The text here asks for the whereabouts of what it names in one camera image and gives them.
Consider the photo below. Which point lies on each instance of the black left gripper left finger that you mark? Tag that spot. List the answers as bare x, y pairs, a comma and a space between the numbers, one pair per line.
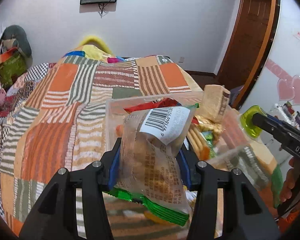
53, 215

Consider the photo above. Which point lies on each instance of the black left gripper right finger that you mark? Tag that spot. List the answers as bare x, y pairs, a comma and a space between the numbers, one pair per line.
245, 214

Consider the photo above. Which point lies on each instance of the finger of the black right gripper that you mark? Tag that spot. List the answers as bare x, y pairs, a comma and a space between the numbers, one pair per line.
278, 123
278, 134

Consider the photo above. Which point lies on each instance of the green jelly cup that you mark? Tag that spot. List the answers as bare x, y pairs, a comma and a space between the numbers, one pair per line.
246, 120

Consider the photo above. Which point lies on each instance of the red cartoon chip bag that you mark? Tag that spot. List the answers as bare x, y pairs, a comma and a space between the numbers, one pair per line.
159, 103

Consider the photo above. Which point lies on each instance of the clear bag with barcode label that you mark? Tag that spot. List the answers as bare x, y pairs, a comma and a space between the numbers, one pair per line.
149, 167

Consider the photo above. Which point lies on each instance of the right hand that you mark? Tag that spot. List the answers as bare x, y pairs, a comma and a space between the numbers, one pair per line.
289, 183

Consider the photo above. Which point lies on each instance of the white cabinet with heart stickers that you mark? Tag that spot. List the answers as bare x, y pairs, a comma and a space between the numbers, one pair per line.
279, 80

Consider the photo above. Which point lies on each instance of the green foil snack bag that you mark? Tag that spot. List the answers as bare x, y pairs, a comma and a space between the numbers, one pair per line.
162, 212

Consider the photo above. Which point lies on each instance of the clear plastic storage bin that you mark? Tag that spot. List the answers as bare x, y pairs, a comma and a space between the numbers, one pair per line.
168, 124

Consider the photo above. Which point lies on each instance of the beige wafer biscuit pack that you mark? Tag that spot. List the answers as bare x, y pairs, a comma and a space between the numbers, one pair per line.
214, 103

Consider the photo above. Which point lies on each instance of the patchwork striped quilt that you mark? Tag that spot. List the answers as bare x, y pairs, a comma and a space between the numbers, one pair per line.
54, 116

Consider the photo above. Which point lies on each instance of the brown wooden door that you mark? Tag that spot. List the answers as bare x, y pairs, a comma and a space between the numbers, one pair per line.
245, 43

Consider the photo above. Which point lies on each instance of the pile of clothes and bags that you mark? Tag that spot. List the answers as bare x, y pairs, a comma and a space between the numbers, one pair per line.
15, 50

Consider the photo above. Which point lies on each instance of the yellow headboard cushion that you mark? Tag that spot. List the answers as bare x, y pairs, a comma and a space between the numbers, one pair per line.
98, 42

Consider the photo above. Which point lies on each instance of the wall power outlet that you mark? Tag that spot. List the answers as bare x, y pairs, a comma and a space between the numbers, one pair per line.
181, 60

